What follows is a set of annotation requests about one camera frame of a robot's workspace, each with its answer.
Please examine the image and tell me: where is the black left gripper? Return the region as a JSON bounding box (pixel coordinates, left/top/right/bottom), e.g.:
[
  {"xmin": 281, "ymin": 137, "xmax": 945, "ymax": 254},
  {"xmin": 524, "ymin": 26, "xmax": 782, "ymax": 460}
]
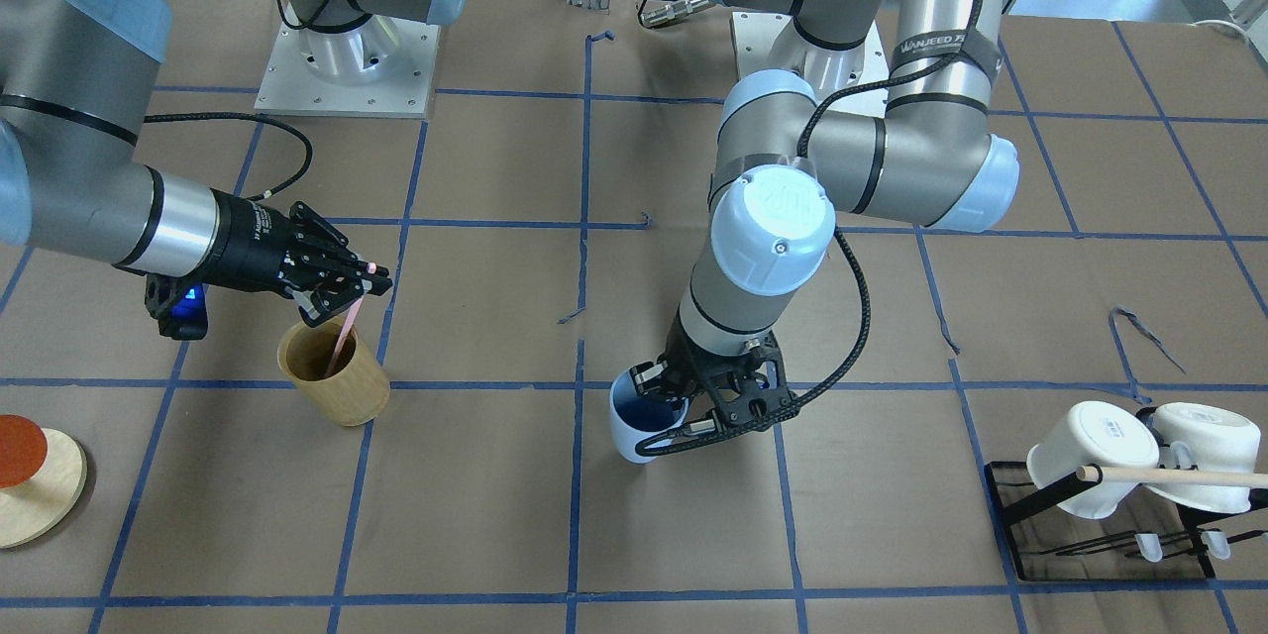
[{"xmin": 631, "ymin": 322, "xmax": 798, "ymax": 456}]

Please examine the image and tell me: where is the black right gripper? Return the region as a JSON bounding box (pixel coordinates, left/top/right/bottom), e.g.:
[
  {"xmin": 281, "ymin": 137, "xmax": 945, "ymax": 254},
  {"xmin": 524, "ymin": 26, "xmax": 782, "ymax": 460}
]
[{"xmin": 203, "ymin": 190, "xmax": 393, "ymax": 328}]

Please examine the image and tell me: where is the pink chopstick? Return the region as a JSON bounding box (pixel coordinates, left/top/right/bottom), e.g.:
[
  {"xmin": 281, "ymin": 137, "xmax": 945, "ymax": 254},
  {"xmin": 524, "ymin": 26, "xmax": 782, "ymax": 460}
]
[{"xmin": 323, "ymin": 287, "xmax": 369, "ymax": 378}]

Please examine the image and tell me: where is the light blue plastic cup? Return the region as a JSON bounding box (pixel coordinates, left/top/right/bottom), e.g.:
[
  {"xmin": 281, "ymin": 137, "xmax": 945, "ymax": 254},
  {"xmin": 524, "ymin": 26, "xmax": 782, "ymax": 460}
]
[{"xmin": 607, "ymin": 370, "xmax": 689, "ymax": 467}]

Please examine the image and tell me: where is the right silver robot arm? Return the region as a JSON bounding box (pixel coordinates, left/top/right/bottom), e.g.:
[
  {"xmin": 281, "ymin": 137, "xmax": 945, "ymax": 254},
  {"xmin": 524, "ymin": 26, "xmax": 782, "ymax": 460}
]
[{"xmin": 3, "ymin": 0, "xmax": 467, "ymax": 340}]

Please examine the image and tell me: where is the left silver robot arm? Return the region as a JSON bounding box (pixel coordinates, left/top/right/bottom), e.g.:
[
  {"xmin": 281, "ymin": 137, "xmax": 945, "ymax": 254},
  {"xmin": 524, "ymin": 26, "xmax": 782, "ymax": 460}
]
[{"xmin": 610, "ymin": 0, "xmax": 1019, "ymax": 464}]

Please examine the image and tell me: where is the orange cup on stand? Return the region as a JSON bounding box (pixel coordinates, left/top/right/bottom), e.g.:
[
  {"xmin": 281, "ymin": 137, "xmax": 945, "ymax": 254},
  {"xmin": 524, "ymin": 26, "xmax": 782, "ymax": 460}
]
[{"xmin": 1, "ymin": 413, "xmax": 49, "ymax": 489}]

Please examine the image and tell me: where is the tan bamboo chopstick holder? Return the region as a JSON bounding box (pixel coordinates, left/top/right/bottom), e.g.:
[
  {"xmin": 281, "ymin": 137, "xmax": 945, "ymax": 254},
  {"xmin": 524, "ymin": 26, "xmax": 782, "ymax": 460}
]
[{"xmin": 276, "ymin": 317, "xmax": 391, "ymax": 427}]

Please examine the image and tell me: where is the wooden mug tree stand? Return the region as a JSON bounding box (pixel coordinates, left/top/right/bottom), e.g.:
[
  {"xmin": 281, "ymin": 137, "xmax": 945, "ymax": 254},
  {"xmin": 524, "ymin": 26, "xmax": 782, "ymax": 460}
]
[{"xmin": 1, "ymin": 429, "xmax": 89, "ymax": 549}]

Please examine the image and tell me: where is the white mug near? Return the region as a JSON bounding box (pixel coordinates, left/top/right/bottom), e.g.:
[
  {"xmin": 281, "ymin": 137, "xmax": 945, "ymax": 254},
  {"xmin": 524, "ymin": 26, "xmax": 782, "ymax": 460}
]
[{"xmin": 1026, "ymin": 399, "xmax": 1160, "ymax": 488}]

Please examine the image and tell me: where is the white mug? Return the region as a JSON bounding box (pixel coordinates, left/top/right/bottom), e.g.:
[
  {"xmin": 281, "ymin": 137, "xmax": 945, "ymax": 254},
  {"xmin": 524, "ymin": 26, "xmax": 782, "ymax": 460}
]
[
  {"xmin": 1026, "ymin": 399, "xmax": 1160, "ymax": 488},
  {"xmin": 1146, "ymin": 402, "xmax": 1262, "ymax": 515}
]

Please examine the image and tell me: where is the white mug far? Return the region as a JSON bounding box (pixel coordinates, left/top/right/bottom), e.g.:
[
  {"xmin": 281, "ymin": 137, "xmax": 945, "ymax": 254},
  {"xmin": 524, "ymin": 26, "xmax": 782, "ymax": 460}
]
[{"xmin": 1146, "ymin": 402, "xmax": 1262, "ymax": 515}]

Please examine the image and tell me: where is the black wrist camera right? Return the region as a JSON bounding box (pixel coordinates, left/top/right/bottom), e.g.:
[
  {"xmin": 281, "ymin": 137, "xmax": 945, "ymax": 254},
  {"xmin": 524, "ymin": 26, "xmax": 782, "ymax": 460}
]
[{"xmin": 145, "ymin": 273, "xmax": 208, "ymax": 341}]

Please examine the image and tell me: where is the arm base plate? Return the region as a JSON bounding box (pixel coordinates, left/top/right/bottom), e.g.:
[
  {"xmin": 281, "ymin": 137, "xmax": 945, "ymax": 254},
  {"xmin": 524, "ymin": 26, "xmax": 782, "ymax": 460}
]
[
  {"xmin": 732, "ymin": 11, "xmax": 891, "ymax": 101},
  {"xmin": 255, "ymin": 16, "xmax": 443, "ymax": 119}
]

